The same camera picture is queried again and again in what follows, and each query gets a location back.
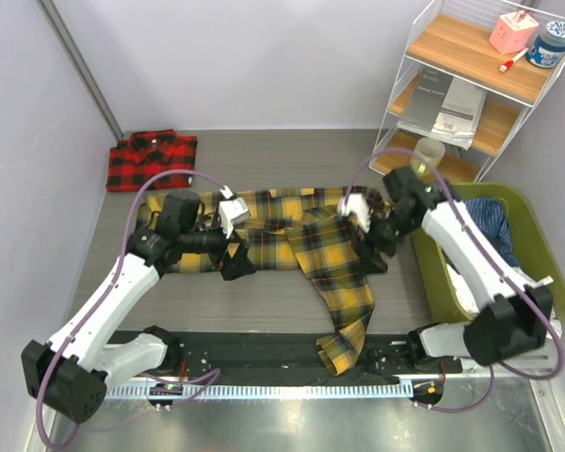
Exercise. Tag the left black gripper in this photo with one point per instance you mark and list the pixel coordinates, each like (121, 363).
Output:
(239, 263)

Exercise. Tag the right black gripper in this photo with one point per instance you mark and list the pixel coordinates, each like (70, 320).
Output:
(368, 262)

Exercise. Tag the yellow plaid long sleeve shirt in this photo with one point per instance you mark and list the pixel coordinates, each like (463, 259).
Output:
(299, 229)

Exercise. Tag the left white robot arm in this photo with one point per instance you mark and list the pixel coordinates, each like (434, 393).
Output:
(72, 372)

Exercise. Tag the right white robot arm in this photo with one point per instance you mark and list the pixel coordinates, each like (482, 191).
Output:
(513, 314)

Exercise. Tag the pale green mug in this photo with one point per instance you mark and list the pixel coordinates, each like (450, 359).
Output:
(428, 153)

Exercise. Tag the white shirt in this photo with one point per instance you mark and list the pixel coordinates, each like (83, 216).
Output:
(467, 302)

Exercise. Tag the blue checked shirt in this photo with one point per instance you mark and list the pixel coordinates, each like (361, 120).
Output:
(490, 218)

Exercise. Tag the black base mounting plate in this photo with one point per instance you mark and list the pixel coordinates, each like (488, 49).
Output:
(292, 360)

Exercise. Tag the white paper manuals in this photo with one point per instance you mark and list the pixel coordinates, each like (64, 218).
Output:
(458, 120)

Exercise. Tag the red black plaid shirt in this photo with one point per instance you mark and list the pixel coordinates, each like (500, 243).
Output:
(133, 161)

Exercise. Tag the grey setup guide booklet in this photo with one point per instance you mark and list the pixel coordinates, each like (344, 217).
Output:
(427, 99)

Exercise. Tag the red white marker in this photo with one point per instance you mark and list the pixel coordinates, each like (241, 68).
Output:
(508, 64)

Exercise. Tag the pink cube power strip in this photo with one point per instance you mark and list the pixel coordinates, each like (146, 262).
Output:
(512, 32)

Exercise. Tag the blue lidded jar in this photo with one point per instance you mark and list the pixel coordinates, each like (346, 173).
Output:
(548, 47)

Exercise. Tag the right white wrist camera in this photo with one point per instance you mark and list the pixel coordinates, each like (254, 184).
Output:
(355, 205)

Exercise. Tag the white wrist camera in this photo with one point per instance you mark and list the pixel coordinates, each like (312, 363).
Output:
(355, 205)
(232, 210)

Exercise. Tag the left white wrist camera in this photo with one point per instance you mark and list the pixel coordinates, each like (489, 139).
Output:
(232, 210)

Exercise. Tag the white wire shelf unit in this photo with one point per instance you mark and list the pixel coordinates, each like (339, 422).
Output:
(453, 37)

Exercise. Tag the slotted cable duct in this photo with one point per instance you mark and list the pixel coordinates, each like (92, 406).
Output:
(149, 390)

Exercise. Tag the grey corner wall post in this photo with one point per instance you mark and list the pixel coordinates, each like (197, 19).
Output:
(65, 38)

